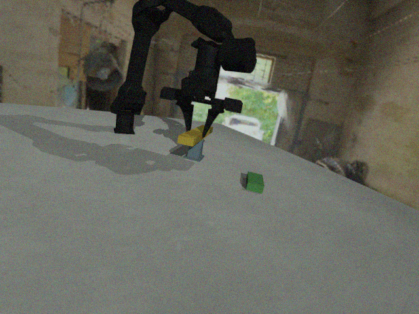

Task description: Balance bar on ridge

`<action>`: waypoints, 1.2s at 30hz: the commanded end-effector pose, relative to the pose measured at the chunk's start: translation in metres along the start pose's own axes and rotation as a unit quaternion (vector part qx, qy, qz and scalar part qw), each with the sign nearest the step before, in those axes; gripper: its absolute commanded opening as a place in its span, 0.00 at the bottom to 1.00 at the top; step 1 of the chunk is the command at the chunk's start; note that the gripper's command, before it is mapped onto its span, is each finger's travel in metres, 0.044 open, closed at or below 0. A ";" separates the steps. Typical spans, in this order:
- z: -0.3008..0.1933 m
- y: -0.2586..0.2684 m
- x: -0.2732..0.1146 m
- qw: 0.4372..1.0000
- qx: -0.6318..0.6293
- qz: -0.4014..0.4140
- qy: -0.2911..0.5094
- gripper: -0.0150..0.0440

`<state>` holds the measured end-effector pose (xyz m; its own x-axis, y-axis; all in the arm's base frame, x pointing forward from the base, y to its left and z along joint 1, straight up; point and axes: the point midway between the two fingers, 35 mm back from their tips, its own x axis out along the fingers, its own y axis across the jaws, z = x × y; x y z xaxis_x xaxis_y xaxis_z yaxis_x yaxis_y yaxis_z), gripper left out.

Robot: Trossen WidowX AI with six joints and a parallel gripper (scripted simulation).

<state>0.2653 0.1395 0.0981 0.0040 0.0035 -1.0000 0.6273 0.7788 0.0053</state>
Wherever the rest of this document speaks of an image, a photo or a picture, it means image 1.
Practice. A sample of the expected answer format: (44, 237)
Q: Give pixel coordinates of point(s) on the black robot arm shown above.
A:
(233, 54)

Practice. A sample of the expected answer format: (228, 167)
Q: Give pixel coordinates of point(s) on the yellow rectangular bar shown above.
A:
(193, 136)

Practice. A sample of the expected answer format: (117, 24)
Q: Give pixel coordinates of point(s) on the green cube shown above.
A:
(254, 182)

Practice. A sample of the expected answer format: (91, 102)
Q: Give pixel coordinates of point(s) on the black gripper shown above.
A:
(218, 105)

